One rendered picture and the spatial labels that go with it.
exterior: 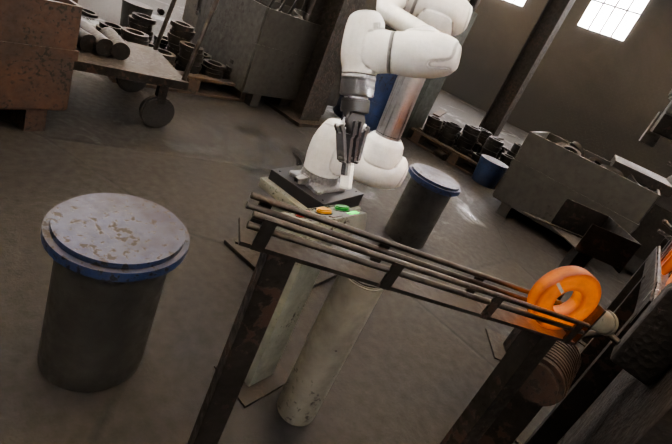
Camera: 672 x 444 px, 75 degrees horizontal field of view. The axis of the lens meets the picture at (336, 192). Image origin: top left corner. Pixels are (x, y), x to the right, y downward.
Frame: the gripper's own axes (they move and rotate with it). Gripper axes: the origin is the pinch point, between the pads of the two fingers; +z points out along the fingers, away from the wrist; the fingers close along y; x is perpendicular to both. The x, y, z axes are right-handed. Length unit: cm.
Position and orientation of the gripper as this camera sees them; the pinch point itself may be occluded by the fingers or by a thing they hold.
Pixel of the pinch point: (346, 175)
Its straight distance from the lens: 116.5
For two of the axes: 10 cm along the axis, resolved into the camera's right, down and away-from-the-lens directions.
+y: 6.2, -0.7, 7.8
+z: -1.1, 9.8, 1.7
